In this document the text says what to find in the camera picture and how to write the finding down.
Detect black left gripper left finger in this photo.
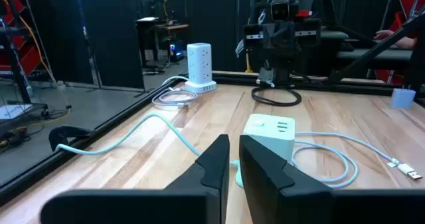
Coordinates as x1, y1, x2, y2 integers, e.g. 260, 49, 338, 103
39, 134, 231, 224

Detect yellow plug connector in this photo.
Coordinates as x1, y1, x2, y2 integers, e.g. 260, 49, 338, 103
244, 52, 254, 74

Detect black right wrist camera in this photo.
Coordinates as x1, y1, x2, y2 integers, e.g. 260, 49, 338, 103
270, 0, 300, 21

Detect black computer tower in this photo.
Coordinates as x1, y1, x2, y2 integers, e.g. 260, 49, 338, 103
169, 40, 185, 61

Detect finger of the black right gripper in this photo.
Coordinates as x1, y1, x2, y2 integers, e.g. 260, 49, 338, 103
281, 21, 297, 51
264, 23, 282, 51

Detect light blue box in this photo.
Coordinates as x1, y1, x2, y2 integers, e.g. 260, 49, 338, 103
391, 88, 417, 110

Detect black partition panel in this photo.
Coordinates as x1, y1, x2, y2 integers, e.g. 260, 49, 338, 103
25, 0, 146, 90

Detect black rolling stand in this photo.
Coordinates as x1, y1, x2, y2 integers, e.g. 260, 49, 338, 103
0, 16, 50, 118

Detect mint green cube power strip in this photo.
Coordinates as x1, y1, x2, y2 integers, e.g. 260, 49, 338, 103
234, 113, 296, 188

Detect light blue braided USB cable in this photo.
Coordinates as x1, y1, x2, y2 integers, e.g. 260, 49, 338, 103
291, 131, 424, 189

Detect person's forearm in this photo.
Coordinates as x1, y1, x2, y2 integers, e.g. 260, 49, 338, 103
393, 36, 416, 50

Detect black USB cable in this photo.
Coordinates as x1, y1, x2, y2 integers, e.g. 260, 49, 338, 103
250, 84, 303, 108

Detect yellow extension cord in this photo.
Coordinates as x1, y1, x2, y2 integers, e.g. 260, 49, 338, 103
0, 0, 72, 128

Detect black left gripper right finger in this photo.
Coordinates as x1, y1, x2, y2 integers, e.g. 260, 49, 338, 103
238, 134, 425, 224

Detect white tower power strip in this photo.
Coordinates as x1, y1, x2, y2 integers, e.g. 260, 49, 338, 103
184, 43, 218, 94

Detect black cable clamp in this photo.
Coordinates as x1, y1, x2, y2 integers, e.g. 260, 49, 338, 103
48, 125, 93, 152

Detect black desk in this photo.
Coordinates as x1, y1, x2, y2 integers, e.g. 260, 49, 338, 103
135, 16, 190, 68

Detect pinkish white cable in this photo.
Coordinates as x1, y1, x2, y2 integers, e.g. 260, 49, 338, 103
151, 75, 199, 112

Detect pale mint power cord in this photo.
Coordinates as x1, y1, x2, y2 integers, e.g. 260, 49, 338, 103
54, 112, 240, 168

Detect person's hand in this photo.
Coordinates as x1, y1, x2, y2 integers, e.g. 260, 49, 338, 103
373, 29, 398, 41

